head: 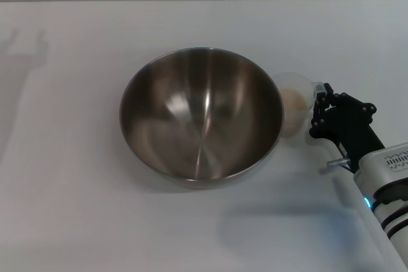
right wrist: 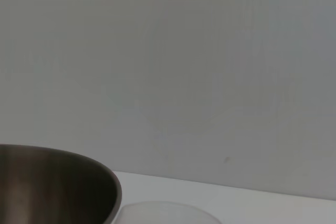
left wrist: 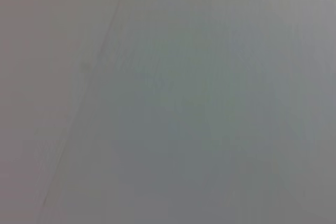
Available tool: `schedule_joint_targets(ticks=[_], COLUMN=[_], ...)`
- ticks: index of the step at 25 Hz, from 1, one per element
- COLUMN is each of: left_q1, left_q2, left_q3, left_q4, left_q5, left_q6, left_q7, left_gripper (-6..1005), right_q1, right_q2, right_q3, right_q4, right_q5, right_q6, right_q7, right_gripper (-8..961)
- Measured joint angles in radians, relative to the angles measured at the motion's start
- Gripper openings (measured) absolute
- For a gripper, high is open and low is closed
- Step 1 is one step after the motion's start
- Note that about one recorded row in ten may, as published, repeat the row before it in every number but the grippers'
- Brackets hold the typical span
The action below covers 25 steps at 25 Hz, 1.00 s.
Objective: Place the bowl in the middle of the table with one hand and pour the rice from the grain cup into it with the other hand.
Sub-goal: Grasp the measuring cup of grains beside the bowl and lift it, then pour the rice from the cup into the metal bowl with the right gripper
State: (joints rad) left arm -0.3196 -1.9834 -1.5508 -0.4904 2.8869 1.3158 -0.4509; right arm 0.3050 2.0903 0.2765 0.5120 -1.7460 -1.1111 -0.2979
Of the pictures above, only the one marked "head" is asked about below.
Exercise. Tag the clear plastic measuring cup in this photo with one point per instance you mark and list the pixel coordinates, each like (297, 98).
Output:
(294, 84)

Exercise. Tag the stainless steel mixing bowl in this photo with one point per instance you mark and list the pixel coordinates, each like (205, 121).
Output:
(204, 116)

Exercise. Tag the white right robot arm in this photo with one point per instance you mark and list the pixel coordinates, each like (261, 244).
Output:
(392, 189)

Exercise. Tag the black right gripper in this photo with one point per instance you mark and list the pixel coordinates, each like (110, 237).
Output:
(347, 132)

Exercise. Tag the white rice grains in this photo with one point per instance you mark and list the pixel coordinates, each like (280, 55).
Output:
(291, 109)

